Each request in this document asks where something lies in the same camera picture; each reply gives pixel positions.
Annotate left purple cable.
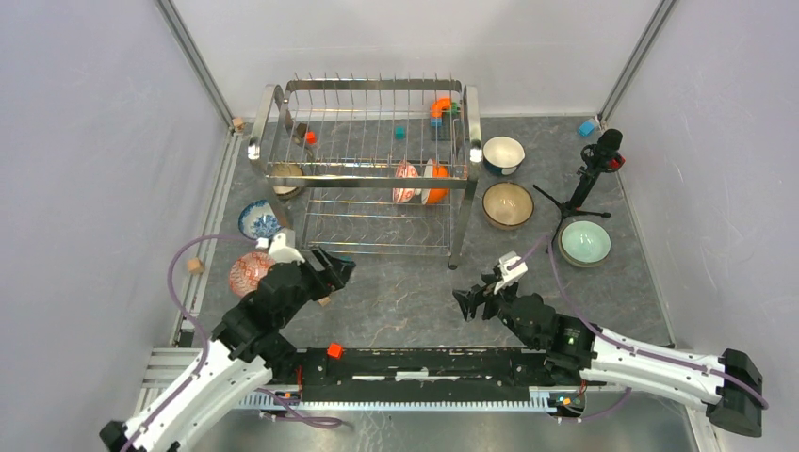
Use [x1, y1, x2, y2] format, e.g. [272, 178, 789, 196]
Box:
[118, 234, 348, 452]

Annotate black microphone on tripod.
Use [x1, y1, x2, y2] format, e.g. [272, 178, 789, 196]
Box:
[533, 128, 626, 245]

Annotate teal and white bowl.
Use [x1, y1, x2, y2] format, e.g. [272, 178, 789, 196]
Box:
[482, 137, 526, 176]

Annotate light wooden cube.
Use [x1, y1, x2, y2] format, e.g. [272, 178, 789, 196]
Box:
[186, 257, 204, 275]

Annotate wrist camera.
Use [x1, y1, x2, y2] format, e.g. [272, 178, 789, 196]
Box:
[493, 251, 528, 295]
[255, 229, 305, 264]

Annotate white bowl orange rim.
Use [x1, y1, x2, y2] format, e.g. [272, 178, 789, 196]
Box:
[393, 159, 420, 204]

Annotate red cube on base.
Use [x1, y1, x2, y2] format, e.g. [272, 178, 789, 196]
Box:
[327, 343, 344, 360]

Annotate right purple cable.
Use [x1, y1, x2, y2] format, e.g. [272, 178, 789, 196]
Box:
[508, 235, 770, 424]

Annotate pale green bowl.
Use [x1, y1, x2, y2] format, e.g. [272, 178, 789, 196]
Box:
[557, 220, 612, 268]

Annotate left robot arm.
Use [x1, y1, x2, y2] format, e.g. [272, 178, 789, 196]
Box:
[99, 249, 356, 451]

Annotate blue block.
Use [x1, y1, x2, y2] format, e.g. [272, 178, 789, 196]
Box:
[577, 119, 599, 137]

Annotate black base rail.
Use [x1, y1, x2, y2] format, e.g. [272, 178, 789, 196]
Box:
[259, 346, 597, 403]

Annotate black patterned bowl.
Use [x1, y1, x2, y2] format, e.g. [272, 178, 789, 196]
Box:
[269, 163, 306, 201]

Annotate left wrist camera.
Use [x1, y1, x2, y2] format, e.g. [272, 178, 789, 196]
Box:
[255, 229, 305, 264]

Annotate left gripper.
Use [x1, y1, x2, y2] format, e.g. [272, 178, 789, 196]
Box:
[277, 243, 356, 328]

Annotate blue floral bowl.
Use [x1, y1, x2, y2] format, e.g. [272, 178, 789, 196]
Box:
[237, 200, 283, 240]

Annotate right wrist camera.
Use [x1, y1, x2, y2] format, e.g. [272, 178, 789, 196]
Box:
[493, 251, 528, 295]

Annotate red patterned bowl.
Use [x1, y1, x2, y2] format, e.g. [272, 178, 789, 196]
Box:
[228, 251, 275, 298]

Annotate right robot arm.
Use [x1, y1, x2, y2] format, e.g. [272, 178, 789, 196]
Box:
[452, 275, 767, 438]

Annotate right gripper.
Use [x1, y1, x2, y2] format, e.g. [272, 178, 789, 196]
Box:
[451, 274, 517, 332]

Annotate pink speckled bowl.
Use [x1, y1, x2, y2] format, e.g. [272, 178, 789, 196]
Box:
[481, 182, 535, 231]

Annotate orange toy piece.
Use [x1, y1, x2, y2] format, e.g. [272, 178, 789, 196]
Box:
[430, 97, 460, 127]

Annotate purple cable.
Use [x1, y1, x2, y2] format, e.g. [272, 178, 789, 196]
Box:
[508, 235, 770, 424]
[118, 234, 348, 452]

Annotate metal dish rack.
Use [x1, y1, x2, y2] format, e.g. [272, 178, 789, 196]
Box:
[247, 75, 482, 269]

